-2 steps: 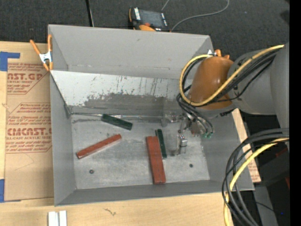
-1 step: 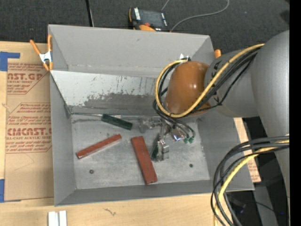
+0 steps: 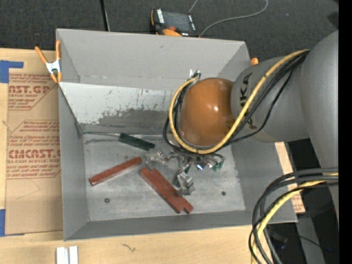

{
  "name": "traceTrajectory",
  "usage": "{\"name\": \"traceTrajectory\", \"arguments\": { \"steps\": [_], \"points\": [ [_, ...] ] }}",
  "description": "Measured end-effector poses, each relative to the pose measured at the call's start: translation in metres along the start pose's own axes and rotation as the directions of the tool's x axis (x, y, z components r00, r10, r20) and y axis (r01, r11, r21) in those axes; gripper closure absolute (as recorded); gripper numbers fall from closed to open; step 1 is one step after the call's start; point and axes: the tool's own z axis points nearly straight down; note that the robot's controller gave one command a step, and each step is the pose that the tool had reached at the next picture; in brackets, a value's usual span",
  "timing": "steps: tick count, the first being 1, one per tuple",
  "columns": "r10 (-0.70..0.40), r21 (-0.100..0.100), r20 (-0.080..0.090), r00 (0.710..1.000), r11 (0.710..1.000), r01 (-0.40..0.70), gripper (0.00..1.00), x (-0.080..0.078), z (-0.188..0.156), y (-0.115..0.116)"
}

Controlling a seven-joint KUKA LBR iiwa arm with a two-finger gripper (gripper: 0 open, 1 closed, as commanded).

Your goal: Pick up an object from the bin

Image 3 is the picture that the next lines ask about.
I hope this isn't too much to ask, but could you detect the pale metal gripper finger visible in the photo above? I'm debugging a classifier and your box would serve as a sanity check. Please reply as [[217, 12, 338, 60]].
[[172, 170, 195, 196], [144, 150, 169, 166]]

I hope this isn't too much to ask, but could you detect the red-brown flat block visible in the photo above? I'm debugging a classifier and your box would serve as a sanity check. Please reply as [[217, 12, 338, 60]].
[[149, 168, 195, 213], [139, 168, 183, 215], [88, 156, 144, 186]]

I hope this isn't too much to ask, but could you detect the dark green flat block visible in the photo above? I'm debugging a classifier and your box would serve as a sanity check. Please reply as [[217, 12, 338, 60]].
[[118, 133, 156, 152]]

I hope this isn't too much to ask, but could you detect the grey metal bin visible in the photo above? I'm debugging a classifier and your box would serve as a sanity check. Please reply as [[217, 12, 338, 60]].
[[56, 28, 299, 242]]

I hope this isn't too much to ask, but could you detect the brown cardboard board, red print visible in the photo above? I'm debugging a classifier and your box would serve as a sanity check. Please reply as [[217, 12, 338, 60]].
[[0, 47, 306, 237]]

